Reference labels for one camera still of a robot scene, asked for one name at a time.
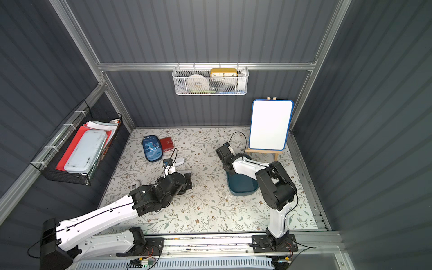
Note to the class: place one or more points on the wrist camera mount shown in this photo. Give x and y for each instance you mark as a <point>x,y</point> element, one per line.
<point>168,167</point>
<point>227,144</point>

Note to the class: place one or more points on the black wire side basket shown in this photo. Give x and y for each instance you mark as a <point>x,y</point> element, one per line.
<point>48,157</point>

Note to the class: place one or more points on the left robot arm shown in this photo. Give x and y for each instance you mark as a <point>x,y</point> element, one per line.
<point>65,242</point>

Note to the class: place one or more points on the teal plastic storage box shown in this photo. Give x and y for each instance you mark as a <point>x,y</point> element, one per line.
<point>241,178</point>

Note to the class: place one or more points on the white board blue frame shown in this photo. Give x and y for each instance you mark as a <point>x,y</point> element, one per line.
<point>271,125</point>

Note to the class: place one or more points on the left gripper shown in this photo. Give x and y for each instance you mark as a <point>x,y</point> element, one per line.
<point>187,180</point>

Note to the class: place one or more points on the white plastic tray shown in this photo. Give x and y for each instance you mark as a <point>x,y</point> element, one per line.
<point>83,151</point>

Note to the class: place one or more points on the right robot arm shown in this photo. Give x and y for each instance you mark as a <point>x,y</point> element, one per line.
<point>278,190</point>

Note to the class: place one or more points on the white papers in basket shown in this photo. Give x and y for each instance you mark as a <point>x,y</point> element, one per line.
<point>109,128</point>

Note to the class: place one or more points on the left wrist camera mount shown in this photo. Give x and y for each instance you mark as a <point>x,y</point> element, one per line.
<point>168,167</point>

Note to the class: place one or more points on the white tape roll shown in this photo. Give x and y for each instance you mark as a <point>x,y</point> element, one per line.
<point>197,82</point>

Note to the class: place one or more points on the yellow clock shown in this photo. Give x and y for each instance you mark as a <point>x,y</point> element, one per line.
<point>223,73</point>

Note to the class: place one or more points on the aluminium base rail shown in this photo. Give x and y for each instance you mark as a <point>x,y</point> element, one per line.
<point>209,241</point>

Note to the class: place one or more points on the small circuit board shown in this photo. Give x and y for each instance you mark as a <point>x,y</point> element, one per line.
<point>140,263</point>

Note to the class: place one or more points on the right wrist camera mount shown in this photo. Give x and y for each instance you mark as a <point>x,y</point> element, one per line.
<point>227,144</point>

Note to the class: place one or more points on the white mouse row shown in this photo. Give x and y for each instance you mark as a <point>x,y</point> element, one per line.
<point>178,161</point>

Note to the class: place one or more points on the white wire wall basket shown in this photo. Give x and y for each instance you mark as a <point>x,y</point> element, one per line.
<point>217,86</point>

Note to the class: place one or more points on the red wallet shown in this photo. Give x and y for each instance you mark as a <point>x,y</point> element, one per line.
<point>167,144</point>

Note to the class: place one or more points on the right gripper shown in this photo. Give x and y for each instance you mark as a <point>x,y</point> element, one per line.
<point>224,154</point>

